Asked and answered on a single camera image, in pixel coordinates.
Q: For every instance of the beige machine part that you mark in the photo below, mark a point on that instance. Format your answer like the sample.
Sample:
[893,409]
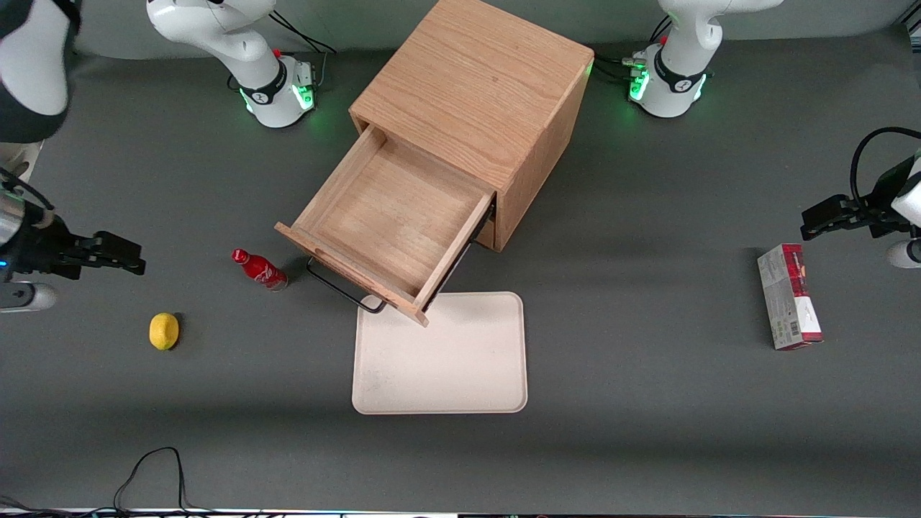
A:
[18,157]

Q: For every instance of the wooden drawer cabinet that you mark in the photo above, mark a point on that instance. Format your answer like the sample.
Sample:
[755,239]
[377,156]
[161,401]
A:
[489,79]

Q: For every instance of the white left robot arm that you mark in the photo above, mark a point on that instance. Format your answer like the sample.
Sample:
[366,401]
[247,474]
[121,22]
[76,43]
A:
[676,79]

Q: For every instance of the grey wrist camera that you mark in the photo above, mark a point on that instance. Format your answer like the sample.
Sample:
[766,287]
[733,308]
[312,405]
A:
[25,297]
[905,254]

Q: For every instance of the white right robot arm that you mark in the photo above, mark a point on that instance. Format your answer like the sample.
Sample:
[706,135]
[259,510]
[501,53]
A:
[252,72]

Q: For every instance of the yellow lemon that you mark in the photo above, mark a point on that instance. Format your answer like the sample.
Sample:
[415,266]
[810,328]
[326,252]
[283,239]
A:
[164,332]

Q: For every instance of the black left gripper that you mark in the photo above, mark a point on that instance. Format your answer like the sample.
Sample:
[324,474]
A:
[873,208]

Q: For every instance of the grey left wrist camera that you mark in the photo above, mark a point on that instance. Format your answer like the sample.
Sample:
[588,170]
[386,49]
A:
[905,254]

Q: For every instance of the red soda bottle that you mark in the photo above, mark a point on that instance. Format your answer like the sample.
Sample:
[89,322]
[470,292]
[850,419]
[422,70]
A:
[260,270]

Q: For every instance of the beige rectangular tray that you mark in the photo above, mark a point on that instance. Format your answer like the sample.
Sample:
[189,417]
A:
[446,367]

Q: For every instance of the red plaid cardboard box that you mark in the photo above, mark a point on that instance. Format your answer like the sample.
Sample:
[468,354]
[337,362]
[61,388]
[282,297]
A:
[784,302]

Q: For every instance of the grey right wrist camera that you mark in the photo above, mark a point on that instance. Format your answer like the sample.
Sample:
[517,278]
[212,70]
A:
[25,297]

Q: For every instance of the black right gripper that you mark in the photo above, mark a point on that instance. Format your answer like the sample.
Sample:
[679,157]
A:
[39,248]

